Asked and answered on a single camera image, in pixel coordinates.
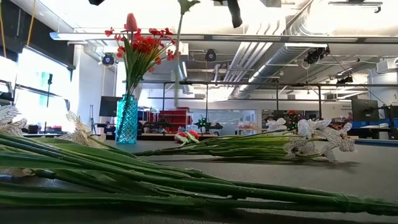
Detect pink artificial tulip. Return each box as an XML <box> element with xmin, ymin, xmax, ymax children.
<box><xmin>125</xmin><ymin>12</ymin><xmax>139</xmax><ymax>94</ymax></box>
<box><xmin>174</xmin><ymin>0</ymin><xmax>201</xmax><ymax>108</ymax></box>

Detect red small-blossom flower bunch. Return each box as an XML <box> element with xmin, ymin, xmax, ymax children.
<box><xmin>104</xmin><ymin>27</ymin><xmax>150</xmax><ymax>97</ymax></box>
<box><xmin>133</xmin><ymin>27</ymin><xmax>182</xmax><ymax>97</ymax></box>

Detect red artificial tulip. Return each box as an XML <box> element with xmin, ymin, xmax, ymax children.
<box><xmin>186</xmin><ymin>129</ymin><xmax>200</xmax><ymax>144</ymax></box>
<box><xmin>174</xmin><ymin>131</ymin><xmax>190</xmax><ymax>146</ymax></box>

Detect white artificial flower bunch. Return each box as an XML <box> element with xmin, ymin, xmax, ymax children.
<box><xmin>0</xmin><ymin>104</ymin><xmax>398</xmax><ymax>218</ymax></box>
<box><xmin>133</xmin><ymin>117</ymin><xmax>357</xmax><ymax>163</ymax></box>

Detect blue textured glass vase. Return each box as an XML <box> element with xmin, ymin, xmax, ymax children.
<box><xmin>115</xmin><ymin>94</ymin><xmax>139</xmax><ymax>145</ymax></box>

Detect black pole stand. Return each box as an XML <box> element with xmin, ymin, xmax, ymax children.
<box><xmin>46</xmin><ymin>73</ymin><xmax>53</xmax><ymax>134</ymax></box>

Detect black room monitor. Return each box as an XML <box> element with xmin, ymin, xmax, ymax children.
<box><xmin>351</xmin><ymin>98</ymin><xmax>380</xmax><ymax>123</ymax></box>
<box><xmin>99</xmin><ymin>95</ymin><xmax>124</xmax><ymax>118</ymax></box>

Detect red storage bins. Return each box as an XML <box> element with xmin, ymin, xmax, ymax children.
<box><xmin>159</xmin><ymin>107</ymin><xmax>193</xmax><ymax>133</ymax></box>

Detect black table mat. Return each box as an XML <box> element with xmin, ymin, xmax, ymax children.
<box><xmin>0</xmin><ymin>139</ymin><xmax>398</xmax><ymax>224</ymax></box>

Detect white ceiling light rail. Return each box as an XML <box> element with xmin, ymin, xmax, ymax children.
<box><xmin>49</xmin><ymin>30</ymin><xmax>398</xmax><ymax>44</ymax></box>

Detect silver ventilation duct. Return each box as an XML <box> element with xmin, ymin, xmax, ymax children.
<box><xmin>223</xmin><ymin>40</ymin><xmax>330</xmax><ymax>100</ymax></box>

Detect yellow hanging strap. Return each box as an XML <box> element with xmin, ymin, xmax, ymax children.
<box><xmin>26</xmin><ymin>0</ymin><xmax>37</xmax><ymax>47</ymax></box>

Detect black metal rack frame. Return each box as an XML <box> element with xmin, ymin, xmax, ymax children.
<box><xmin>161</xmin><ymin>80</ymin><xmax>398</xmax><ymax>121</ymax></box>

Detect black ceiling camera rig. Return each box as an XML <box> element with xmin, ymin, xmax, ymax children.
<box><xmin>303</xmin><ymin>46</ymin><xmax>330</xmax><ymax>65</ymax></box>

